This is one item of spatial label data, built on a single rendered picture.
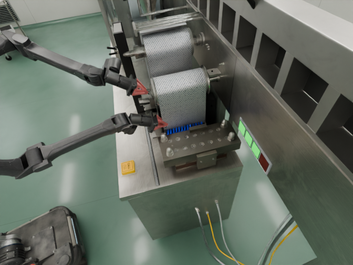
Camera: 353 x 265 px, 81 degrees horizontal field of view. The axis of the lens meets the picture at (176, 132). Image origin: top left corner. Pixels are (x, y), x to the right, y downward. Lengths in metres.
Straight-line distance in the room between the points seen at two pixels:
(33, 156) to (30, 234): 1.17
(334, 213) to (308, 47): 0.39
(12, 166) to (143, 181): 0.56
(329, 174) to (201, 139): 0.63
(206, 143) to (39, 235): 1.49
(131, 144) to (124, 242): 0.98
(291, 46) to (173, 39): 0.67
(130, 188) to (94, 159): 1.44
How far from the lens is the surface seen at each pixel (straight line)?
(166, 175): 1.11
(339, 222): 0.65
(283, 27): 0.64
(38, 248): 2.01
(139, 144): 1.27
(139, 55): 1.17
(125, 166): 1.17
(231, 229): 1.96
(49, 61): 1.14
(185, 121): 1.12
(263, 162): 0.84
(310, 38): 0.57
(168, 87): 0.97
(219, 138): 1.08
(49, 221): 2.07
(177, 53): 1.16
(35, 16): 6.92
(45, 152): 1.02
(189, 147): 1.04
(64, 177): 2.55
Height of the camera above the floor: 1.86
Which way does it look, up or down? 48 degrees down
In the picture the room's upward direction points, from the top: 8 degrees counter-clockwise
